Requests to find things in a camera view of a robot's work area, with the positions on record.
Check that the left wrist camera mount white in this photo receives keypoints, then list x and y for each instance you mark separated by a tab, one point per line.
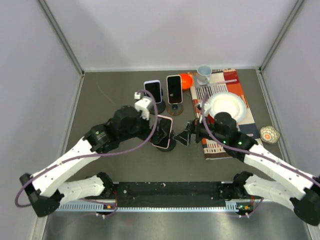
143	104

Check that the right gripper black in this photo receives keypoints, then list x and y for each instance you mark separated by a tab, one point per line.
193	127

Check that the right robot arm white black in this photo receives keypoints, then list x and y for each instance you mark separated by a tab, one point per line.
290	187

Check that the pink handled knife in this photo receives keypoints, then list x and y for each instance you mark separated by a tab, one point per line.
224	82

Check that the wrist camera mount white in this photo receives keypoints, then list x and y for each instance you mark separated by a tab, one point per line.
143	104
204	107

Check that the phone with white case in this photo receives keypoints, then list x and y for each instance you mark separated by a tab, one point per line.
174	89

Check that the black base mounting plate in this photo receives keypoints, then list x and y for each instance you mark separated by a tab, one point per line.
172	194

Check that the phone with pink case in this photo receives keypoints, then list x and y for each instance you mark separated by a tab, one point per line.
168	124

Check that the small patterned bowl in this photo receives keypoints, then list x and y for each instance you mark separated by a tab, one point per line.
269	134

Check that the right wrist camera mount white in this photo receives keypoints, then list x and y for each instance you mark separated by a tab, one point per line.
204	107

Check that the wooden base phone stand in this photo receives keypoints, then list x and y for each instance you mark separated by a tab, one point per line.
175	109

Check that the phone with lavender case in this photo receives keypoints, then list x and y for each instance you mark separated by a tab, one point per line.
154	87

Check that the white plate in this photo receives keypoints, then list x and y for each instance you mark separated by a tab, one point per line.
227	102

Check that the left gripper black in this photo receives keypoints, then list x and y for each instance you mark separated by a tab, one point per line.
147	130

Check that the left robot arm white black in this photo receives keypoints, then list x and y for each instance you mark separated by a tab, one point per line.
49	188

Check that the slotted cable duct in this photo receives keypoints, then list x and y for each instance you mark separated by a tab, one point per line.
84	206

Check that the orange bowl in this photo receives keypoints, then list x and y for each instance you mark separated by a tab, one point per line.
186	81

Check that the light blue cup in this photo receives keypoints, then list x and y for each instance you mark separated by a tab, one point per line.
203	74

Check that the black clamp phone stand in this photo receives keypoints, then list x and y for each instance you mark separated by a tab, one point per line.
161	107

